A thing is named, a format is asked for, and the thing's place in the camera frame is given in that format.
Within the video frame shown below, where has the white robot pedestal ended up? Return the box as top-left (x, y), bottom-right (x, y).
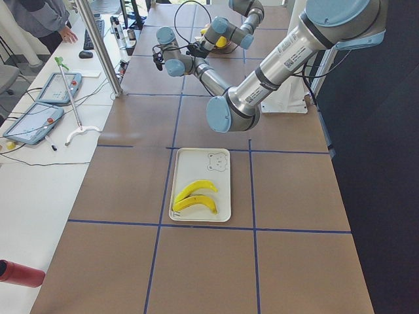
top-left (261, 50), bottom-right (331, 114)

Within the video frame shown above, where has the black keyboard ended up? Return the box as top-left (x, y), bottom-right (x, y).
top-left (82, 19), bottom-right (106, 51)

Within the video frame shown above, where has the grabber reach tool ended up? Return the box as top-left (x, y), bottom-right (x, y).
top-left (54, 57), bottom-right (101, 147)

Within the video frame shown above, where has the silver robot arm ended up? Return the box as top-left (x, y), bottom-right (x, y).
top-left (186, 0), bottom-right (264, 58)
top-left (155, 1), bottom-right (388, 133)

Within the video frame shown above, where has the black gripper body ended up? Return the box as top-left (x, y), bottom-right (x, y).
top-left (152, 45), bottom-right (164, 71)
top-left (186, 42), bottom-right (209, 58)

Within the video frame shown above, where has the red bottle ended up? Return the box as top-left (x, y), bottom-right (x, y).
top-left (1, 260), bottom-right (45, 288)

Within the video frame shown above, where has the aluminium frame post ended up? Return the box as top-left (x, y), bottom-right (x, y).
top-left (75, 0), bottom-right (123, 97)

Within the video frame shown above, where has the white bear tray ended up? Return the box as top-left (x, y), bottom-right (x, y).
top-left (168, 148), bottom-right (231, 222)

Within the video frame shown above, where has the blue teach pendant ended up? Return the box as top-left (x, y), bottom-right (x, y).
top-left (36, 73), bottom-right (82, 106)
top-left (3, 101), bottom-right (64, 145)

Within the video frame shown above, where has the blue teach pendant far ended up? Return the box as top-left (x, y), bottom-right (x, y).
top-left (36, 73), bottom-right (82, 106)

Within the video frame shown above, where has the yellow lemon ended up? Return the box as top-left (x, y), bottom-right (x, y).
top-left (215, 36), bottom-right (228, 49)

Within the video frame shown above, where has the blue teach pendant near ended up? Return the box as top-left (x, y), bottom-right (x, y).
top-left (3, 101), bottom-right (64, 145)

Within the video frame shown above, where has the person in grey jacket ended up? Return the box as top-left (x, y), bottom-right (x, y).
top-left (5, 0), bottom-right (78, 54)

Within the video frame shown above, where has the brown wicker basket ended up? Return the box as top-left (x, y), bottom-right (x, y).
top-left (210, 40), bottom-right (238, 54)

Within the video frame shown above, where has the black computer mouse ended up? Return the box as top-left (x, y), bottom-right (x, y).
top-left (79, 50), bottom-right (93, 60)

